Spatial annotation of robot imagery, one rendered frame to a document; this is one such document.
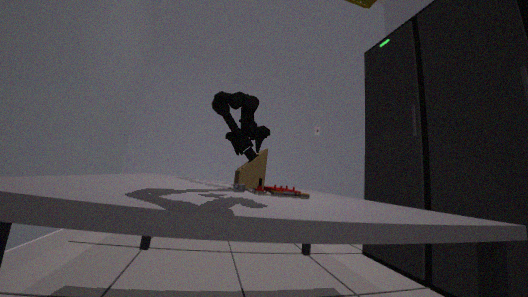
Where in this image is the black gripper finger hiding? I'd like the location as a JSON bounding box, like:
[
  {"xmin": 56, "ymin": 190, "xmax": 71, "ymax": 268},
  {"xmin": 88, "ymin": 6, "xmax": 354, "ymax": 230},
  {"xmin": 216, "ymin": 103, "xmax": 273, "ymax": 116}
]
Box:
[
  {"xmin": 255, "ymin": 133, "xmax": 267, "ymax": 153},
  {"xmin": 228, "ymin": 138, "xmax": 241, "ymax": 156}
]

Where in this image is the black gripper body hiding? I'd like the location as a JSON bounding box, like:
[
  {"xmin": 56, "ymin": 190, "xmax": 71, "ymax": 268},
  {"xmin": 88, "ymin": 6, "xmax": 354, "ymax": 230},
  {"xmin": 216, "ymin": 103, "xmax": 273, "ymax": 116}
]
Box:
[{"xmin": 225, "ymin": 116, "xmax": 270, "ymax": 140}]

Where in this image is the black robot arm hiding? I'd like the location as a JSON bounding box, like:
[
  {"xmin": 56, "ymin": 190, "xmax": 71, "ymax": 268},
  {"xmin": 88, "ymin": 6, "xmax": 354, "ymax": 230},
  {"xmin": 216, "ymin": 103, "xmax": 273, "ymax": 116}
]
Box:
[{"xmin": 212, "ymin": 91, "xmax": 259, "ymax": 162}]

